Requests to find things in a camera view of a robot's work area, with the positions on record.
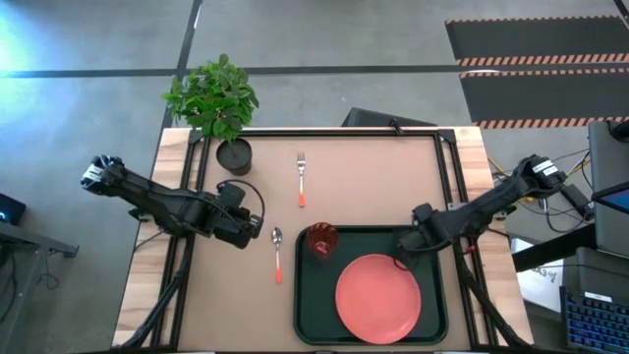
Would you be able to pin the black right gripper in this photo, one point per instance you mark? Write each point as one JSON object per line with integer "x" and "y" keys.
{"x": 430, "y": 231}

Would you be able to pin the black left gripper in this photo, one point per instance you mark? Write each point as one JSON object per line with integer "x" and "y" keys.
{"x": 228, "y": 223}

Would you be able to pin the orange round plate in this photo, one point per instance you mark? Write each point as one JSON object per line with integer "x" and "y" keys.
{"x": 378, "y": 300}

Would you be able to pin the red faceted plastic cup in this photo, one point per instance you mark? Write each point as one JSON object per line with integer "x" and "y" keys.
{"x": 322, "y": 241}

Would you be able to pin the dark green plastic tray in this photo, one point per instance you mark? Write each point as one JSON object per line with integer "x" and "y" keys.
{"x": 314, "y": 305}

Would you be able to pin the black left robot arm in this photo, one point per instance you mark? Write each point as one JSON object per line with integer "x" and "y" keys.
{"x": 147, "y": 194}

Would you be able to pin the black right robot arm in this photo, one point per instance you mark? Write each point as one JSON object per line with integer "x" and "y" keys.
{"x": 491, "y": 204}

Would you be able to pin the tan table mat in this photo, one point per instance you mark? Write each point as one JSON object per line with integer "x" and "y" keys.
{"x": 368, "y": 187}

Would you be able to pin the black box behind table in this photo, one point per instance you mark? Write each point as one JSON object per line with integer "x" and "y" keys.
{"x": 373, "y": 119}

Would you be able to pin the green plant in black pot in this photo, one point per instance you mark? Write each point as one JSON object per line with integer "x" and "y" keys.
{"x": 216, "y": 98}

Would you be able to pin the white paper sheet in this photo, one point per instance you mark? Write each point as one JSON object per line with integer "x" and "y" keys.
{"x": 540, "y": 290}

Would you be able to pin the black floor mat striped edge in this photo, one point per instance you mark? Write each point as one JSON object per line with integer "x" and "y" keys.
{"x": 535, "y": 39}
{"x": 545, "y": 96}

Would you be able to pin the blue backlit keyboard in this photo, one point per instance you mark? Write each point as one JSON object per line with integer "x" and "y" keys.
{"x": 597, "y": 324}

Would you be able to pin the blue lit tablet screen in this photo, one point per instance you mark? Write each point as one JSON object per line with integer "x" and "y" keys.
{"x": 616, "y": 199}

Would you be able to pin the grey computer case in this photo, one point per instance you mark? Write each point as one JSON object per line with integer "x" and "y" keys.
{"x": 609, "y": 157}

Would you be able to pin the dark side desk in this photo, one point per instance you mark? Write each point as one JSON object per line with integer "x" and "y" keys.
{"x": 24, "y": 241}

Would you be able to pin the small black device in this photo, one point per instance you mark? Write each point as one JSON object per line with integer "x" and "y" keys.
{"x": 11, "y": 209}

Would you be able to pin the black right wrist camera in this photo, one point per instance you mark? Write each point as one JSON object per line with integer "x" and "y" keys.
{"x": 422, "y": 215}

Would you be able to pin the black aluminium table frame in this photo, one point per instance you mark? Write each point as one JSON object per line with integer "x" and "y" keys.
{"x": 442, "y": 162}

